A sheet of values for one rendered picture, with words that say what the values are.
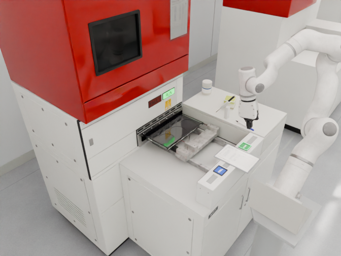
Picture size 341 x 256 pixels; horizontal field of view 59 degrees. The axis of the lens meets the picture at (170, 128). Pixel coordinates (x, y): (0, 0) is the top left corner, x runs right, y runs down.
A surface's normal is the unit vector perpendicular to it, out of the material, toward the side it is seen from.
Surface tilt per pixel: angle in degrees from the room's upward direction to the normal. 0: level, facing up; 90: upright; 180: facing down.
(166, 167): 0
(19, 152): 90
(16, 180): 0
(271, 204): 90
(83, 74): 90
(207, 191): 90
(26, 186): 0
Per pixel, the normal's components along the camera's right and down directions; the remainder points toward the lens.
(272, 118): 0.00, -0.82
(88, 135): 0.76, 0.37
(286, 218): -0.68, 0.42
